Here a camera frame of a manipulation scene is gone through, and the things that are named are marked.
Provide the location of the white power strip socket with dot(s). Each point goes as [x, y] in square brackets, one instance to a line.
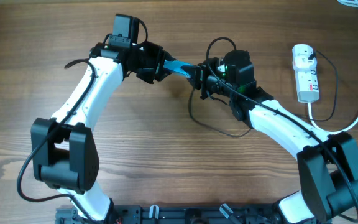
[307, 88]

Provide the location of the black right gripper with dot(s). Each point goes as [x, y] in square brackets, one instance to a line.
[201, 72]

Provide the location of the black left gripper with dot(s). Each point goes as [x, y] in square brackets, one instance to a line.
[160, 55]

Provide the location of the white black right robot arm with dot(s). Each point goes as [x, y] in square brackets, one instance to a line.
[327, 163]

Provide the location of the blue screen smartphone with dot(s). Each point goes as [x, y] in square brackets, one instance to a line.
[178, 67]

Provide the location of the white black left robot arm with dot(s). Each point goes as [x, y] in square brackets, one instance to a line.
[64, 154]

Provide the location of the white USB charger plug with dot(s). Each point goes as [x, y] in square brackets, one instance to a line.
[304, 62]

